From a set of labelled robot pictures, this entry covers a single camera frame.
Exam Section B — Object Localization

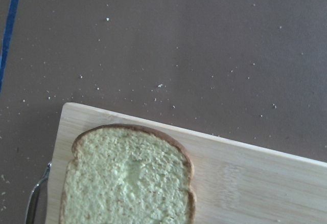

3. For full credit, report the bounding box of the bread slice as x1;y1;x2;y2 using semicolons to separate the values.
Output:
59;124;196;223

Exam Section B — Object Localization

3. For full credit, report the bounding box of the wooden cutting board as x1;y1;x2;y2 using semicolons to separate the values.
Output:
45;102;326;223

